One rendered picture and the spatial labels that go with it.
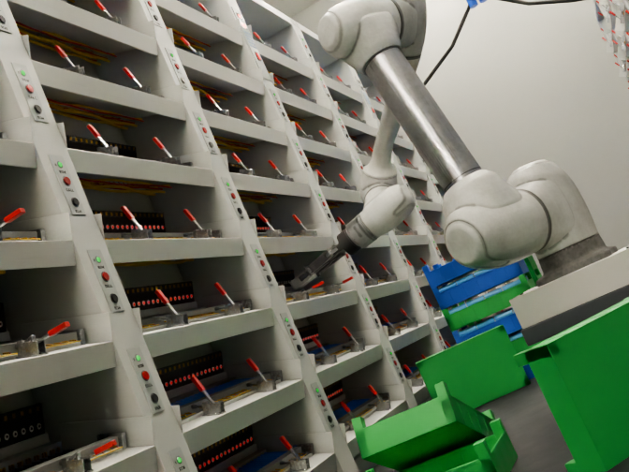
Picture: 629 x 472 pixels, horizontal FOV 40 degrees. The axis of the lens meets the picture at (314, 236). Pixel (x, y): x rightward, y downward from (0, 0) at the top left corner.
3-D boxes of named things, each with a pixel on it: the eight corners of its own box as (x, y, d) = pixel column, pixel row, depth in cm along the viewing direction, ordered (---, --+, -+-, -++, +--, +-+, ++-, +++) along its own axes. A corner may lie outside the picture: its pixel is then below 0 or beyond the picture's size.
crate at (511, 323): (549, 313, 297) (539, 292, 299) (545, 318, 278) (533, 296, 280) (471, 346, 306) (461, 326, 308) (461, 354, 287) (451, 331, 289)
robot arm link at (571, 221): (613, 227, 203) (572, 144, 207) (566, 246, 193) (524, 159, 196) (563, 249, 216) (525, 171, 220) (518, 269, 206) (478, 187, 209)
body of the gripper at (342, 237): (350, 228, 257) (328, 246, 259) (342, 228, 249) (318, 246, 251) (365, 247, 255) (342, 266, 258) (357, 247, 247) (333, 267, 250)
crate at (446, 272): (519, 250, 301) (509, 229, 302) (512, 251, 282) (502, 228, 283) (442, 286, 310) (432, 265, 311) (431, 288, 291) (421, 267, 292)
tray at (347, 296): (358, 302, 280) (354, 274, 280) (288, 321, 223) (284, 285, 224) (301, 310, 287) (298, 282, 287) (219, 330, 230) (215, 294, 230)
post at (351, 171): (465, 388, 347) (297, 22, 372) (460, 391, 339) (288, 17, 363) (421, 405, 354) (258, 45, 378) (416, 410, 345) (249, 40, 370)
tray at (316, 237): (334, 249, 283) (329, 208, 283) (259, 254, 226) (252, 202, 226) (278, 258, 290) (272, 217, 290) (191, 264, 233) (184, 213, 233)
